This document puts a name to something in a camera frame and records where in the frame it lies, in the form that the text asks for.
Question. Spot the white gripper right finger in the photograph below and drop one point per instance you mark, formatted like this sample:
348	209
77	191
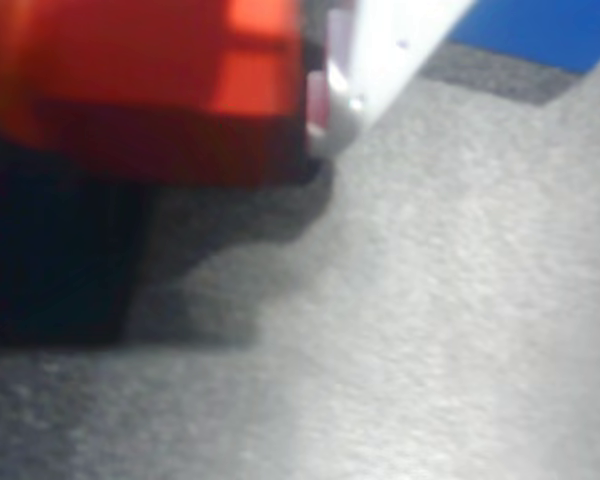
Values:
380	50

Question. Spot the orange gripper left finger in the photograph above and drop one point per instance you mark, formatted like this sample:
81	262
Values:
5	60

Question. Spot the red cube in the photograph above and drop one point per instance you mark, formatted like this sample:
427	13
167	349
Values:
180	100

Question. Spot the blue cube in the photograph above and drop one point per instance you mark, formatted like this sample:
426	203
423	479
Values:
540	30

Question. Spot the black table mat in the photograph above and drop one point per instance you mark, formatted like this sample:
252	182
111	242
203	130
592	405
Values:
430	300

